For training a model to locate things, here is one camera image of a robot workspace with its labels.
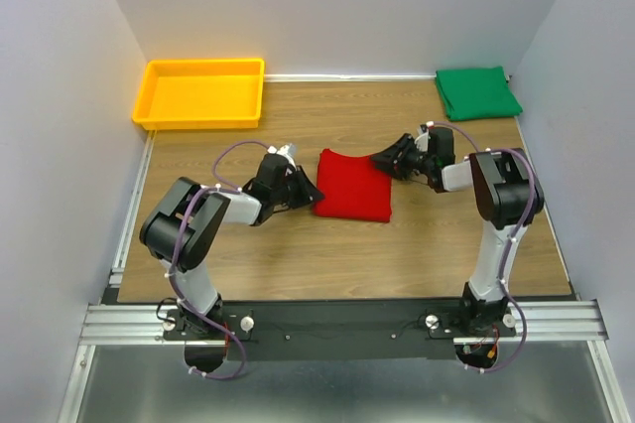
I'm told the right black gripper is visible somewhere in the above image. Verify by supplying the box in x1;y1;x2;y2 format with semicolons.
367;132;433;181

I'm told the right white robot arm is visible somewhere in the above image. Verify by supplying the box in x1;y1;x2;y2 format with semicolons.
371;121;545;336

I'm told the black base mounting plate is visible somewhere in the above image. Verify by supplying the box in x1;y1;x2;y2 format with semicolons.
156;298;519;374

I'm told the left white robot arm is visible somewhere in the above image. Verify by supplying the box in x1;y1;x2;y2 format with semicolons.
139;149;324;339

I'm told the red t shirt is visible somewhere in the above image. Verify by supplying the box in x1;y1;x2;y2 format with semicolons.
313;149;392;223

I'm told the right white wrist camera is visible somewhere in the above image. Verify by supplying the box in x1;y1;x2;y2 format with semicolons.
414;121;434;153

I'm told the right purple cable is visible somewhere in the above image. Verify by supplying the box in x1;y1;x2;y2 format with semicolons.
424;120;540;374

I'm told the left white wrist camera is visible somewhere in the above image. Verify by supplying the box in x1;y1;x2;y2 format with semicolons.
267;143;297;167

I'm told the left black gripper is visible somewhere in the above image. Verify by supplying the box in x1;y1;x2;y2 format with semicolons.
272;166;325;210

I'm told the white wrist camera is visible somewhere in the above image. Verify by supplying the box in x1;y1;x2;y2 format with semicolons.
414;121;434;153
267;143;297;167

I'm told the yellow plastic tray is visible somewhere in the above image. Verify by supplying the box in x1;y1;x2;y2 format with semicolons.
132;58;265;131

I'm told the folded green t shirt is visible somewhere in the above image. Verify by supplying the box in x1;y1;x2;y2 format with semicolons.
435;67;523;122

